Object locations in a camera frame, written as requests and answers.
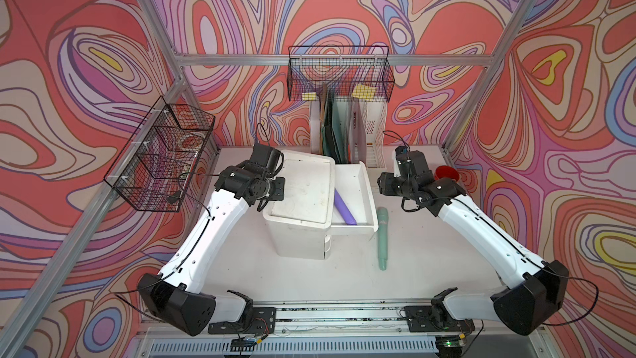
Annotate mint green toy microphone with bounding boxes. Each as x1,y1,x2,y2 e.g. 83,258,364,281
376,207,389,271

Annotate white top drawer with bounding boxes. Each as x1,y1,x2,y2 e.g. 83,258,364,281
330,162,379,236

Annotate white plastic drawer cabinet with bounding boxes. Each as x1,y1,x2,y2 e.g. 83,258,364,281
263,150,336,260

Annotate purple toy microphone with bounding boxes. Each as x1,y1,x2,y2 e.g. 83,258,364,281
334,190,357,225

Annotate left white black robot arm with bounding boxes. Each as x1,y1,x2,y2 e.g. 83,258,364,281
137,144,285,336

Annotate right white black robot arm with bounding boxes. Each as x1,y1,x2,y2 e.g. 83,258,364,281
378,146,569,336

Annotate red metal cup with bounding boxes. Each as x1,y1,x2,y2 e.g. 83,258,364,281
434,165,460,182

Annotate white file organizer rack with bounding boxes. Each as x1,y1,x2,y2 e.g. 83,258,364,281
309,97,388,169

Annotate green folder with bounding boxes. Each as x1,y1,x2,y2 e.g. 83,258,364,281
321,99,350,164

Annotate yellow sticky note pad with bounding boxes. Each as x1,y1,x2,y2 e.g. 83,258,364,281
351,84,377,101

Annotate small yellow sticky note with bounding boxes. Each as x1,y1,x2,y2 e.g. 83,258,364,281
301,92,319,101

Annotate black wire basket left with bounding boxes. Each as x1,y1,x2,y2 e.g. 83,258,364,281
104,97,215,212

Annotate black wire basket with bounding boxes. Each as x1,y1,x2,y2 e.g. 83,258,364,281
287,43,395,103
104,97,215,212

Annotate black wire basket back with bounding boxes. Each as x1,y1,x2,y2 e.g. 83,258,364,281
287,43,395,103

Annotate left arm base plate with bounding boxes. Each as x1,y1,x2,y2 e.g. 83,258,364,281
207,307,277,336

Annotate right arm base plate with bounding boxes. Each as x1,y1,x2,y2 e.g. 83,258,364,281
401,305,475,334

